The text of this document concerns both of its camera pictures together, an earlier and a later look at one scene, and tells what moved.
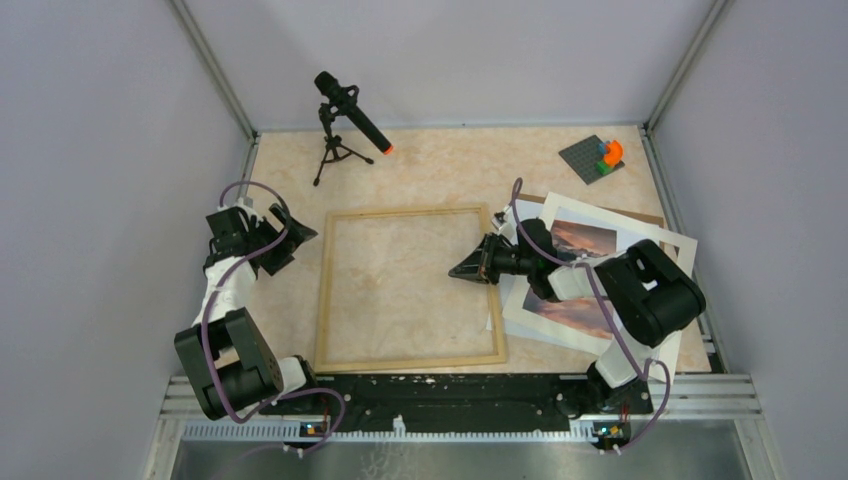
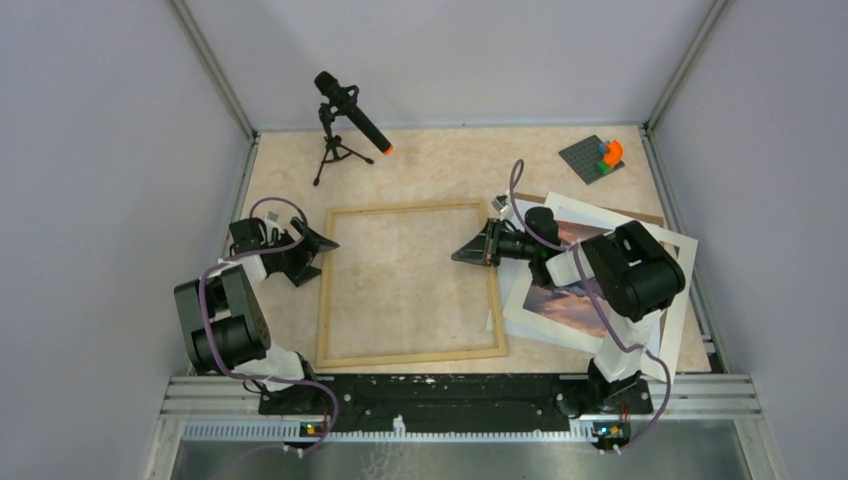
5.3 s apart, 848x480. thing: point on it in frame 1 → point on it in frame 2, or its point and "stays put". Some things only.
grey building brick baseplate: [583, 157] stays put
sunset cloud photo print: [594, 316] stays put
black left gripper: [297, 234] → [313, 243]
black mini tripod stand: [335, 150] stays put
